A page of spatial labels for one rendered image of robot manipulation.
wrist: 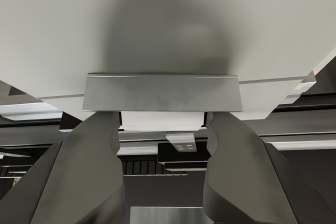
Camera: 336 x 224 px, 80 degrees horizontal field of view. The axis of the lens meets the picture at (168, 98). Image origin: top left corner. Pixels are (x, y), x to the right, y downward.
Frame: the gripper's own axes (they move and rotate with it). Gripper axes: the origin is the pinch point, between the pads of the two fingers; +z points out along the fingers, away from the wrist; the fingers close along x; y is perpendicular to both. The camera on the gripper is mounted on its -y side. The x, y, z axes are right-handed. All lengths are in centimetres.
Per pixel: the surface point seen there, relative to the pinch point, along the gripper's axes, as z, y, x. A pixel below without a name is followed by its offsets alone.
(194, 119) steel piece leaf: 4.7, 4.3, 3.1
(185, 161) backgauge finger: 16.8, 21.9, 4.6
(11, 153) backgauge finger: 18.9, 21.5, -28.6
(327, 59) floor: 171, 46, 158
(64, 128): 8.2, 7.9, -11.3
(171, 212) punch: 0.9, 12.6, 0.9
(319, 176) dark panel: 31, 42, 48
